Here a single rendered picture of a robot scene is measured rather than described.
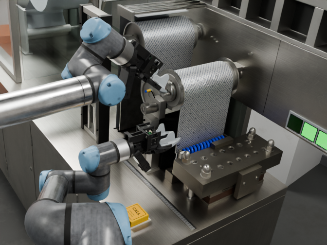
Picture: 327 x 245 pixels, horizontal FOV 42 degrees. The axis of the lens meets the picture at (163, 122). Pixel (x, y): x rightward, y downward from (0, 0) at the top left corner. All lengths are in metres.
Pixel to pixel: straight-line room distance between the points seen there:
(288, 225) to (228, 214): 1.45
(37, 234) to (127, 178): 0.66
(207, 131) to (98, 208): 0.71
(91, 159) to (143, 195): 0.31
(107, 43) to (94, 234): 0.51
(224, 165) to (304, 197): 1.76
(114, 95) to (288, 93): 0.69
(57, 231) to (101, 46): 0.50
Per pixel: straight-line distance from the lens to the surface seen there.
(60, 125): 1.90
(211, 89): 1.50
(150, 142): 1.38
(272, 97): 1.58
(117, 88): 1.05
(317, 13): 1.43
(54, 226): 0.97
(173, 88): 1.42
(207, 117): 1.55
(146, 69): 1.28
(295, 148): 3.02
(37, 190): 2.30
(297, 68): 1.49
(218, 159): 1.52
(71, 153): 1.72
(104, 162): 1.31
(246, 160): 1.55
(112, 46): 1.18
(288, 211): 3.04
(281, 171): 3.15
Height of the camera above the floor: 1.89
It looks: 31 degrees down
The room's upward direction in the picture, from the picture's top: 6 degrees clockwise
